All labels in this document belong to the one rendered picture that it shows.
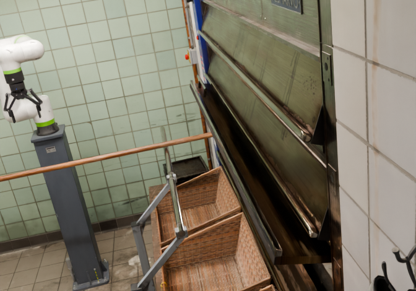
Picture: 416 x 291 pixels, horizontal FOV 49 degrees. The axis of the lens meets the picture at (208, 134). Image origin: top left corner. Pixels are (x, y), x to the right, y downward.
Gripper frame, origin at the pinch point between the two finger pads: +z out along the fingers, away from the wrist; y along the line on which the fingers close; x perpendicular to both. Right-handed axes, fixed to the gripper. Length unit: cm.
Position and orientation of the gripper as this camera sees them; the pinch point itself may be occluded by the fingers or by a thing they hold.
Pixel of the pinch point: (26, 117)
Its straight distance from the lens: 267.4
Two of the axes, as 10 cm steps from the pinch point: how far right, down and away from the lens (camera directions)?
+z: 1.4, 9.1, 3.9
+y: -9.7, 2.1, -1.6
